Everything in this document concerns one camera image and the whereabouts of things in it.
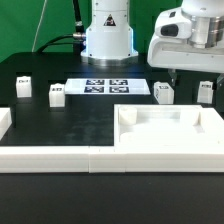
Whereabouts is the white square table top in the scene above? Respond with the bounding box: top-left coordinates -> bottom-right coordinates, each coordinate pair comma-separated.
114,104 -> 224,148

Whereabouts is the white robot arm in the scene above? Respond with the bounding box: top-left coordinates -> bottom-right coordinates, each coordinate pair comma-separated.
81,0 -> 224,85

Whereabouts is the white plate with fiducial tags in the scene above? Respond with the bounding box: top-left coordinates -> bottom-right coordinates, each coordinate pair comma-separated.
65,78 -> 150,95

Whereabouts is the white U-shaped obstacle fence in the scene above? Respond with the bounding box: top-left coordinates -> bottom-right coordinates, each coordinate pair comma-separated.
0,107 -> 224,174

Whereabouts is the black cable bundle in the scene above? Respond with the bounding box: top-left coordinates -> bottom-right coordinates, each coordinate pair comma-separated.
35,0 -> 88,54

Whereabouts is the white thin cable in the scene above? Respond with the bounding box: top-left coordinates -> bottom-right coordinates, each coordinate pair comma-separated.
31,0 -> 48,53

